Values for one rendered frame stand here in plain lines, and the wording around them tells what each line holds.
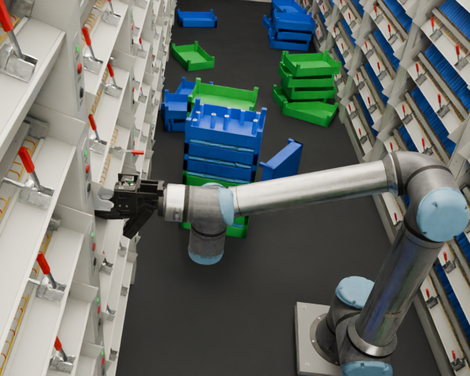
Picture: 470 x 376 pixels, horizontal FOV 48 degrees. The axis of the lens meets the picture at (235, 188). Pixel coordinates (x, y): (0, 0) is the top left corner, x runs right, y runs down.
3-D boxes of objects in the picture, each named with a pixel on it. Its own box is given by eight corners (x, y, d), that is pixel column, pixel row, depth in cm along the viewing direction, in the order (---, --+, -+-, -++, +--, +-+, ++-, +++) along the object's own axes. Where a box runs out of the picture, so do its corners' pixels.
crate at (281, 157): (296, 175, 283) (283, 169, 286) (303, 143, 270) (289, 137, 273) (268, 202, 262) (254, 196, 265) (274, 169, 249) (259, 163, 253)
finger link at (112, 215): (93, 201, 127) (130, 201, 128) (94, 206, 128) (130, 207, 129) (92, 213, 123) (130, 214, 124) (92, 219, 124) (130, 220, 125)
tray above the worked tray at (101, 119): (124, 84, 159) (141, 45, 152) (86, 217, 111) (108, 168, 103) (57, 56, 153) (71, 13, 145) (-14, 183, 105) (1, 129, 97)
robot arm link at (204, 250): (223, 239, 146) (228, 205, 138) (221, 271, 137) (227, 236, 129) (189, 236, 145) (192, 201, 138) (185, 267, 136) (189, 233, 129)
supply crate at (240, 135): (264, 124, 226) (266, 107, 221) (259, 149, 210) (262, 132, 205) (195, 113, 228) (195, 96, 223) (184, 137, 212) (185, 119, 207)
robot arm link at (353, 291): (365, 306, 191) (380, 272, 180) (374, 347, 177) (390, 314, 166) (324, 301, 190) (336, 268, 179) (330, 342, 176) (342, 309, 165)
